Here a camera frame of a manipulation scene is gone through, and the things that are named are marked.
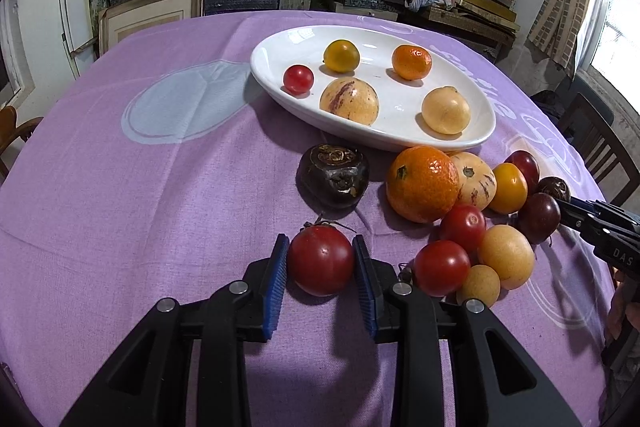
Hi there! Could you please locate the dark purple plum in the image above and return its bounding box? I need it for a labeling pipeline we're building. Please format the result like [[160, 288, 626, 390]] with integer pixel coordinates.
[[515, 193, 561, 245]]

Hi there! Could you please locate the red cherry tomato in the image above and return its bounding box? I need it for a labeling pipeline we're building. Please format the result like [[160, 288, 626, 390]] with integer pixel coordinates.
[[283, 65, 314, 96], [288, 225, 355, 298], [413, 239, 471, 298], [438, 204, 486, 260]]

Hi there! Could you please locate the red plum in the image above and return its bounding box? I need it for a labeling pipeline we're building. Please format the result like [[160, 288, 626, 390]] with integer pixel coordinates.
[[506, 150, 540, 194]]

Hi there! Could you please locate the dark wrinkled purple fruit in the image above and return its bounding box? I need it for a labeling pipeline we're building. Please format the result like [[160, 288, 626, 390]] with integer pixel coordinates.
[[296, 143, 370, 210]]

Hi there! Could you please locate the large mandarin orange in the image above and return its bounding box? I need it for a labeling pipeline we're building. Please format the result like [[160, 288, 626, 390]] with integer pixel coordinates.
[[385, 145, 460, 225]]

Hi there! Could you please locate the large yellow passion fruit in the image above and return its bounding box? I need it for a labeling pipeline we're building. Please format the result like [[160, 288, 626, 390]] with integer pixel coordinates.
[[421, 86, 471, 135]]

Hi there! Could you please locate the striped pepino melon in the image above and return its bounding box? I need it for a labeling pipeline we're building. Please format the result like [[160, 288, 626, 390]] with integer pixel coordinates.
[[450, 152, 497, 210], [319, 77, 380, 126]]

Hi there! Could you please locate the small mandarin orange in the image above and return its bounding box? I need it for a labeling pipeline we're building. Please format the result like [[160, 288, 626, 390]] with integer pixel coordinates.
[[392, 44, 433, 81]]

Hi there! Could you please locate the dark passion fruit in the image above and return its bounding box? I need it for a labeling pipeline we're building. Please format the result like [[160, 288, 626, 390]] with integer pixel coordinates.
[[536, 176, 570, 202]]

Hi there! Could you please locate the person's right hand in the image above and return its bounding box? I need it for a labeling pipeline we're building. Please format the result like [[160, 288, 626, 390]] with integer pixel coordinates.
[[605, 270, 640, 341]]

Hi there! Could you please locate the dark wooden chair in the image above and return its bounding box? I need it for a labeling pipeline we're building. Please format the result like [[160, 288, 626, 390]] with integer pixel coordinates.
[[558, 93, 639, 207]]

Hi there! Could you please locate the beige checkered curtain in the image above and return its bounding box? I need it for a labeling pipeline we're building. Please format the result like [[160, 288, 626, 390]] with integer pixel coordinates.
[[528, 0, 589, 70]]

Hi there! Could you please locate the white oval plate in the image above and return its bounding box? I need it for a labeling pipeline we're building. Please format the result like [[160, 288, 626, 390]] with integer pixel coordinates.
[[250, 25, 497, 150]]

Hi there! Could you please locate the framed picture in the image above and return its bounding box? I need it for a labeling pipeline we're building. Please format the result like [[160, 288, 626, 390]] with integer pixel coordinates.
[[98, 0, 205, 56]]

